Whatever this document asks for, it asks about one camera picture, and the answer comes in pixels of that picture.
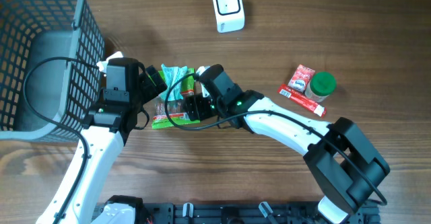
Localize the green lid jar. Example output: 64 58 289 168
304 71 337 102

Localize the grey plastic mesh basket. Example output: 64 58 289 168
1 0 105 142

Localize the teal snack packet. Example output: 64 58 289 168
159 64 188 101

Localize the red stick sachet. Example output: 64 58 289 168
278 84 327 117

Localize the white barcode scanner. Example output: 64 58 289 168
212 0 245 34

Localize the green candy bag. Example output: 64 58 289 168
152 67 200 129

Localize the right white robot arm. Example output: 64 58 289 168
186 65 390 223

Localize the red white tissue packet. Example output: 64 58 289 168
288 65 315 93

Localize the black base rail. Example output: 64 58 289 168
142 202 381 224

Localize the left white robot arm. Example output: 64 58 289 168
37 57 167 223

